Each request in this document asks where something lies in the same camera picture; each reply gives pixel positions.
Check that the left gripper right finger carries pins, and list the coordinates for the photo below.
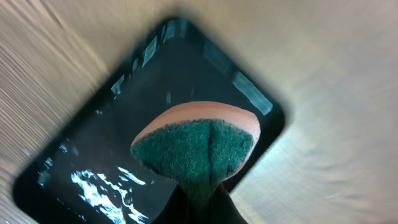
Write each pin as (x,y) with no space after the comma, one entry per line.
(221,209)

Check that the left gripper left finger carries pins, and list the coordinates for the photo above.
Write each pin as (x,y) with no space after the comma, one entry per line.
(177,210)

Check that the green and pink sponge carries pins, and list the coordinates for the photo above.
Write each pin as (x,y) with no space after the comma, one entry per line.
(198,144)

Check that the black rectangular plastic bin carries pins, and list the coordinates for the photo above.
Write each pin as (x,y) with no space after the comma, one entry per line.
(86,173)

